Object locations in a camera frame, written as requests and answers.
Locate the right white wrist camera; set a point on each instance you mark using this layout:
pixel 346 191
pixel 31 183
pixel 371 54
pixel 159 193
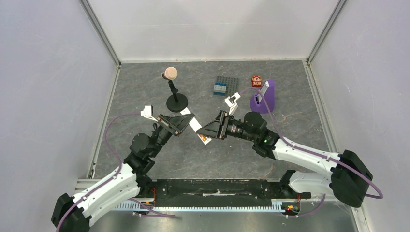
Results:
pixel 231 102

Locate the white cable duct strip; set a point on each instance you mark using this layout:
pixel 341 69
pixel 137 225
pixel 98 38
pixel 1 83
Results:
pixel 133 206

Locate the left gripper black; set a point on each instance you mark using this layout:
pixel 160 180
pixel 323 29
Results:
pixel 177 123

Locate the white device in holder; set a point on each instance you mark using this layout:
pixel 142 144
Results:
pixel 263 90

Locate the grey lego baseplate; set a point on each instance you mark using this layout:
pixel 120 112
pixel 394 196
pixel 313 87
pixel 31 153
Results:
pixel 232 84

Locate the white remote control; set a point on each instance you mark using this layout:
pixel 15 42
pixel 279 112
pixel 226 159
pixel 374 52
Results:
pixel 195 125

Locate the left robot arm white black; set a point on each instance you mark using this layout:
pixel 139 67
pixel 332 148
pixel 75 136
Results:
pixel 81 211

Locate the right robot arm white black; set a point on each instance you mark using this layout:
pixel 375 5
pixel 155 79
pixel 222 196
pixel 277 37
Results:
pixel 343 175

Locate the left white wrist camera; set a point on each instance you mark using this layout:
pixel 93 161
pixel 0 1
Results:
pixel 147 112

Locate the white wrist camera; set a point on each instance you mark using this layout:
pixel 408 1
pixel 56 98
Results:
pixel 231 102
pixel 147 112

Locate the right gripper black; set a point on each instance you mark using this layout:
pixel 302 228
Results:
pixel 222 125

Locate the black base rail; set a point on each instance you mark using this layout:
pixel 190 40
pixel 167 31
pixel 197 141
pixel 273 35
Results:
pixel 218 192

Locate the black stand with pink ball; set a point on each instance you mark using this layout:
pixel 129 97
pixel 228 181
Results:
pixel 177 101

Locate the blue white lego bricks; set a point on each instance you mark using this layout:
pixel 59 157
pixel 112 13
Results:
pixel 219 89

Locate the purple holder stand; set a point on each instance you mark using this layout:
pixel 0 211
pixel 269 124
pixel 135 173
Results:
pixel 268 100

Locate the red toy figure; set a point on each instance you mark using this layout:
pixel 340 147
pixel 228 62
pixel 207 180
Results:
pixel 256 81

